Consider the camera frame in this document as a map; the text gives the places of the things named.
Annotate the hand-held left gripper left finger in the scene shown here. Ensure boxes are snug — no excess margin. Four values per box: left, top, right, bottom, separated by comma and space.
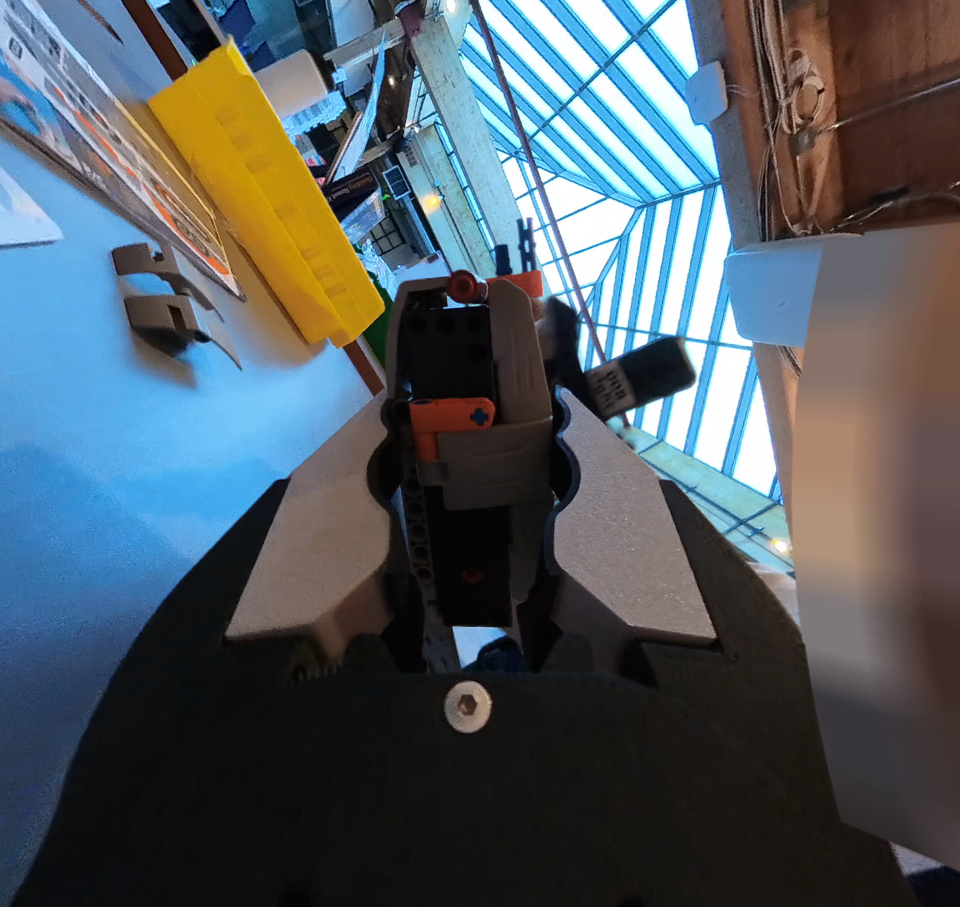
225, 393, 399, 664

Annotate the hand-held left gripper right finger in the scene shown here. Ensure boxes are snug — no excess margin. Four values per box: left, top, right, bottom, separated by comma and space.
541, 389, 719, 668

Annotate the grey brick robot model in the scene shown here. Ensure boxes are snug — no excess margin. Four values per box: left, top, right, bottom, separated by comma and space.
384, 269, 560, 627

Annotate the grey curved panel assembly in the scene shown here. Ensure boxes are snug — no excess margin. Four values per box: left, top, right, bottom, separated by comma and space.
111, 241, 243, 370

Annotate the white ceiling box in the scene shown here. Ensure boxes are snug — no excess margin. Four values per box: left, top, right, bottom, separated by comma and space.
684, 59, 730, 126

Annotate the blue robot kit box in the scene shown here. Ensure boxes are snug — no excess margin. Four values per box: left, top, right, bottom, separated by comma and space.
322, 172, 387, 248

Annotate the yellow plastic bin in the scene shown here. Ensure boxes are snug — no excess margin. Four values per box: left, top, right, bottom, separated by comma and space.
147, 37, 386, 349

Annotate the white instruction booklet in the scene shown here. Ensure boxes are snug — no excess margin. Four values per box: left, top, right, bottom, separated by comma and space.
0, 164, 65, 248

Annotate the sticker sheet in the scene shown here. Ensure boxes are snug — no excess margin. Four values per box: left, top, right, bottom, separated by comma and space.
0, 0, 234, 278

